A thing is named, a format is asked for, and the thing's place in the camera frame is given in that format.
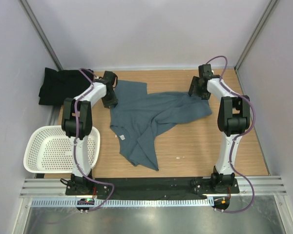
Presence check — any blue-grey t shirt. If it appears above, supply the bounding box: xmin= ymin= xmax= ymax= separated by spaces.
xmin=110 ymin=80 xmax=212 ymax=171

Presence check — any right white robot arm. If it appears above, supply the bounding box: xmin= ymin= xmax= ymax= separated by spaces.
xmin=188 ymin=64 xmax=251 ymax=194

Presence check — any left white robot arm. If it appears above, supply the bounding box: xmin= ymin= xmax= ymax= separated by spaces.
xmin=60 ymin=69 xmax=118 ymax=195

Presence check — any folded black t shirt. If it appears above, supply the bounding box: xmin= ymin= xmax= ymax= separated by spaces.
xmin=39 ymin=67 xmax=94 ymax=106

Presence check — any white perforated plastic basket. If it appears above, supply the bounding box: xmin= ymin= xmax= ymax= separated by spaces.
xmin=23 ymin=125 xmax=100 ymax=176

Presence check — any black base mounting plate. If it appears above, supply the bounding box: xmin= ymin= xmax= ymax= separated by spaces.
xmin=65 ymin=177 xmax=240 ymax=196

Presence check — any right aluminium corner post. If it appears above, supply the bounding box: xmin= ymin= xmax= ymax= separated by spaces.
xmin=234 ymin=0 xmax=279 ymax=72

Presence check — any aluminium corner post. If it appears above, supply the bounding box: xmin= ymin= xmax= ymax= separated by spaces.
xmin=234 ymin=0 xmax=279 ymax=72
xmin=19 ymin=0 xmax=63 ymax=70

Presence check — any left aluminium corner post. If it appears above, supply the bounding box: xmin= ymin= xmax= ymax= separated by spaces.
xmin=19 ymin=0 xmax=63 ymax=70

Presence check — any white slotted cable duct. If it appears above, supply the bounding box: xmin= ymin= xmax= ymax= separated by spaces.
xmin=31 ymin=197 xmax=214 ymax=208

